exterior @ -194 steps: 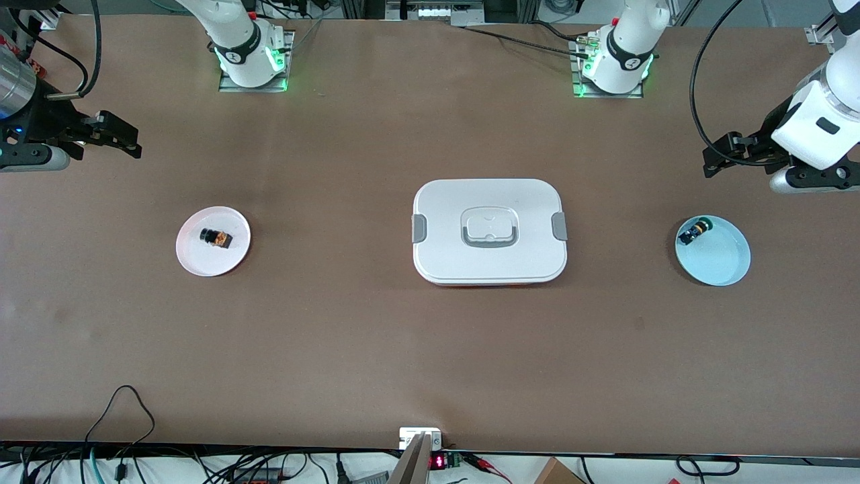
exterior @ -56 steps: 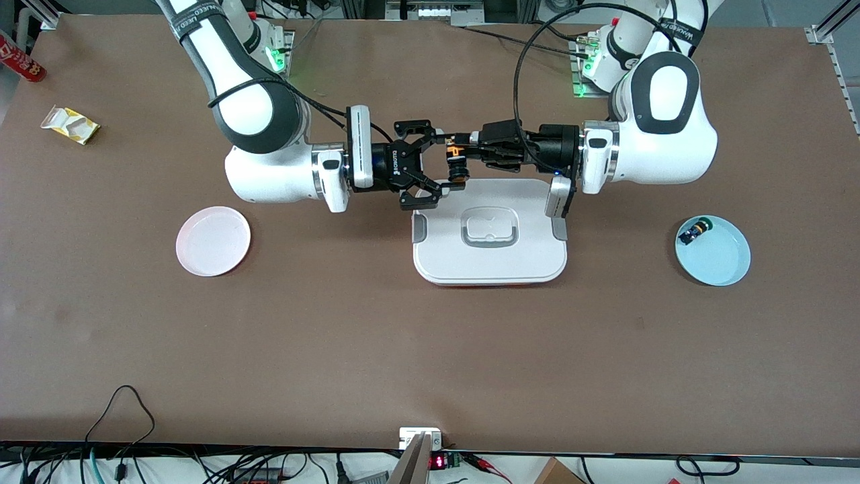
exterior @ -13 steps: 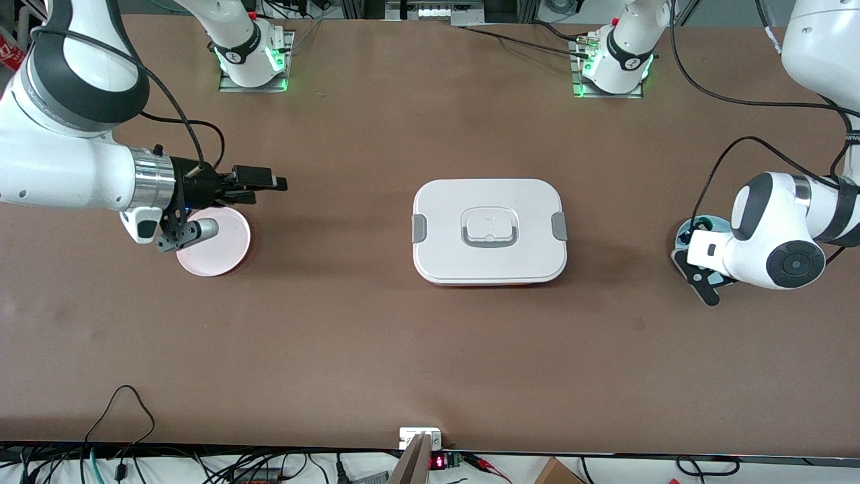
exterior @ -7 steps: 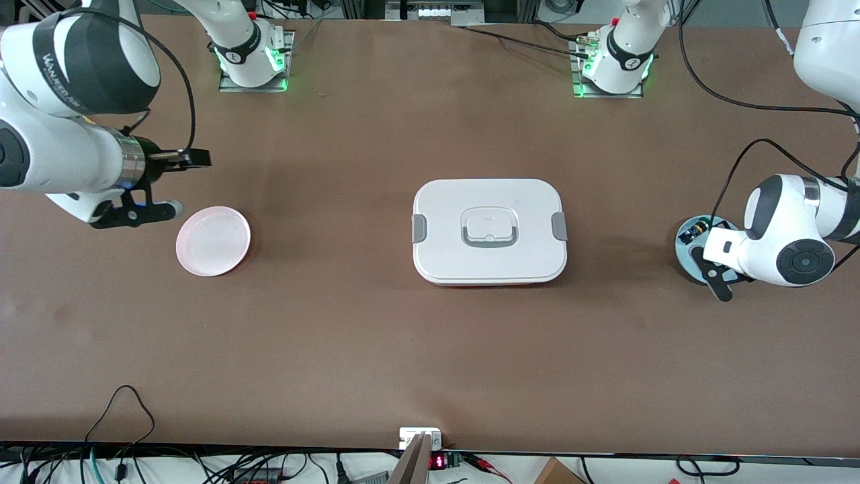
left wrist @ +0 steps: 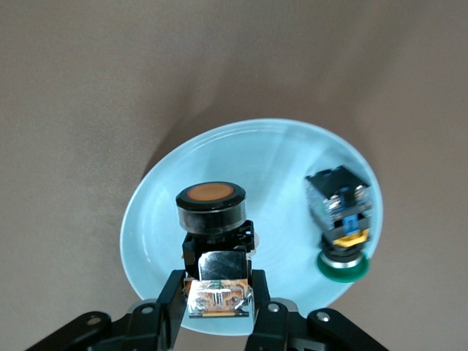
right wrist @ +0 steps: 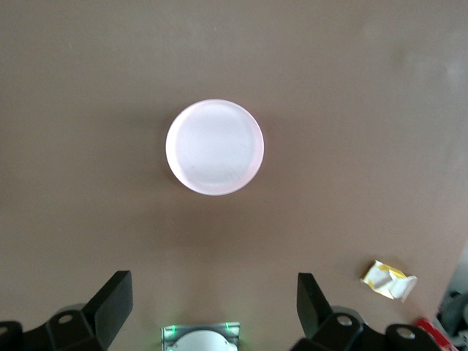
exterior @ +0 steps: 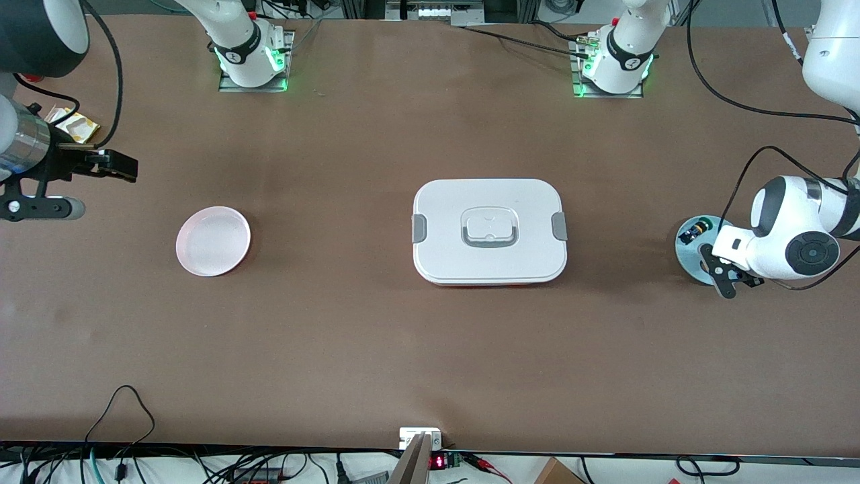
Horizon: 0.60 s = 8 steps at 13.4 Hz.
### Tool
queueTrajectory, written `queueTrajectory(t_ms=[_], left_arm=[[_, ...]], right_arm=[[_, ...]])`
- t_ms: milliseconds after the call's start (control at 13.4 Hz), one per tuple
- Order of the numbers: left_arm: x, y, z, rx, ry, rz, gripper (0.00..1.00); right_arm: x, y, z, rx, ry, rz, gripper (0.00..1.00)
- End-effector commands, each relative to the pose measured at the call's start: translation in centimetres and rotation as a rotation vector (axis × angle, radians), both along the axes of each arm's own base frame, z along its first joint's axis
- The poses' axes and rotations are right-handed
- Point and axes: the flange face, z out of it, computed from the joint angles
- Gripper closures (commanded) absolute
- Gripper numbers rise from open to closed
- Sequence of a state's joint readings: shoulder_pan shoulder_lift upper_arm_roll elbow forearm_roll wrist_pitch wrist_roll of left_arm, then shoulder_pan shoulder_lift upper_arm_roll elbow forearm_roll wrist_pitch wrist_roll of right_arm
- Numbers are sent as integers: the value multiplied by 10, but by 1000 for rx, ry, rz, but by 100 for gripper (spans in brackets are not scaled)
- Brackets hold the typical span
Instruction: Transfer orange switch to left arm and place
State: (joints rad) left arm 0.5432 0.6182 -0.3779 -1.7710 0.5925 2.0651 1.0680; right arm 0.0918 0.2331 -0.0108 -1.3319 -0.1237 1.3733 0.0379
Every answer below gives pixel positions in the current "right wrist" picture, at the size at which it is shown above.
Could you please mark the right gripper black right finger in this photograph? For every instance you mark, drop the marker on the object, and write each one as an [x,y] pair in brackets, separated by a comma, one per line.
[318,325]

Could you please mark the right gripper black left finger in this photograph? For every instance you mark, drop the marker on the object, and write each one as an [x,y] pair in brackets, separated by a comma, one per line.
[106,311]

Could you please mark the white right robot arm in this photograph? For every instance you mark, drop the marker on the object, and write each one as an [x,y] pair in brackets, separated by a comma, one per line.
[201,343]

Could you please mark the crumpled yellow white wrapper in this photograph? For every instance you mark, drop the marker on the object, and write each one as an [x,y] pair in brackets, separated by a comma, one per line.
[380,279]

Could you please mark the small red packet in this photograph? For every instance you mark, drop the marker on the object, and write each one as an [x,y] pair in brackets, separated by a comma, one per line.
[429,329]

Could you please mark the white round plate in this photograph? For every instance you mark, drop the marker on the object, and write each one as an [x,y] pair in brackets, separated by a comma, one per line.
[215,146]

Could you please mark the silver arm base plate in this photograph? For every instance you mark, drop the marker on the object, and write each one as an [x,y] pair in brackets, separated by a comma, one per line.
[166,336]

